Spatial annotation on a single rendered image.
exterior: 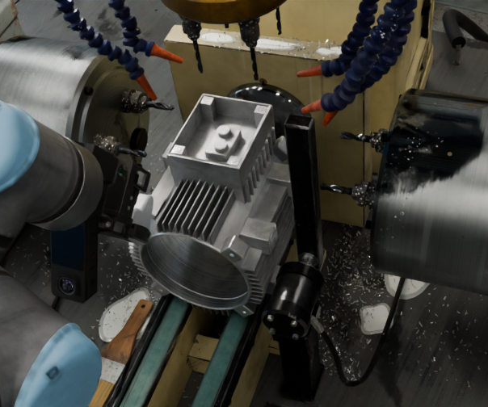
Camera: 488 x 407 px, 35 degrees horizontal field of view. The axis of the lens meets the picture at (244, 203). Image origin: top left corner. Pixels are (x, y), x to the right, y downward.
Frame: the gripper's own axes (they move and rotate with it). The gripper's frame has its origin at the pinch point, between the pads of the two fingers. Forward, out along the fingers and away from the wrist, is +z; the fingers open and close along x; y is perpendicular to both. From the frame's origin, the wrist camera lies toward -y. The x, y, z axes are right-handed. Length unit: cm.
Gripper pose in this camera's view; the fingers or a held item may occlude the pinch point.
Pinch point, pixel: (137, 240)
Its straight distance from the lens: 98.3
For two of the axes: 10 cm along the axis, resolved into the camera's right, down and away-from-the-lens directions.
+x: -9.4, -1.8, 3.0
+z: 2.7, 2.1, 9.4
